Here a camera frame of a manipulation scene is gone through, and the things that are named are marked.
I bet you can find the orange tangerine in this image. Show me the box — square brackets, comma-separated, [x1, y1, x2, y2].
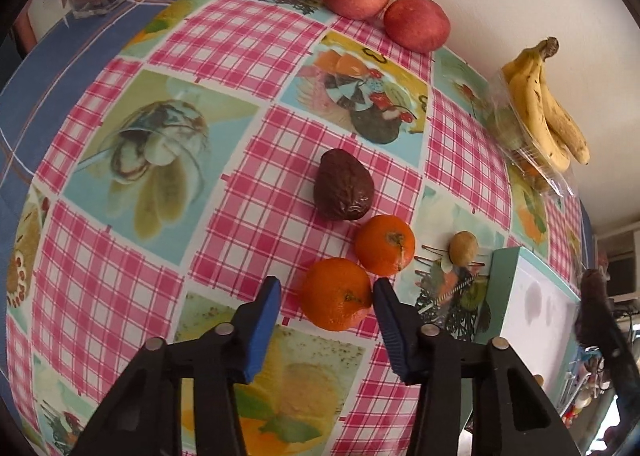
[297, 258, 372, 332]
[354, 214, 416, 277]

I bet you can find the brown kiwi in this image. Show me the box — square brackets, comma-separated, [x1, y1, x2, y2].
[448, 231, 480, 268]

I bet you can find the small dark avocado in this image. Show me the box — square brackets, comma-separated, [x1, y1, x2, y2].
[314, 148, 374, 221]

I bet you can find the white tray with teal rim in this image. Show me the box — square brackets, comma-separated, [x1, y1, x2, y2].
[475, 247, 579, 404]

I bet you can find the pink checkered fruit tablecloth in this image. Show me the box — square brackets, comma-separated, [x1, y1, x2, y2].
[1, 0, 580, 455]

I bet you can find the clear plastic fruit container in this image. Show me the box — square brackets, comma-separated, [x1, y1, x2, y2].
[483, 70, 578, 198]

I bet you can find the white shelf unit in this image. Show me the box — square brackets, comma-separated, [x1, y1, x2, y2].
[594, 223, 639, 303]

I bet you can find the upper yellow banana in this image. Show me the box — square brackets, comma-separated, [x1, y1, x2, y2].
[540, 65, 590, 164]

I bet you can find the yellow banana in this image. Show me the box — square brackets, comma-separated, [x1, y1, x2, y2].
[501, 40, 570, 172]
[540, 65, 590, 164]

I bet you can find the lower yellow banana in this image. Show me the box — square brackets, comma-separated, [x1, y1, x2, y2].
[501, 40, 570, 172]

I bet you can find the large red apple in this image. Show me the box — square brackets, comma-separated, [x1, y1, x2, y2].
[383, 0, 451, 54]

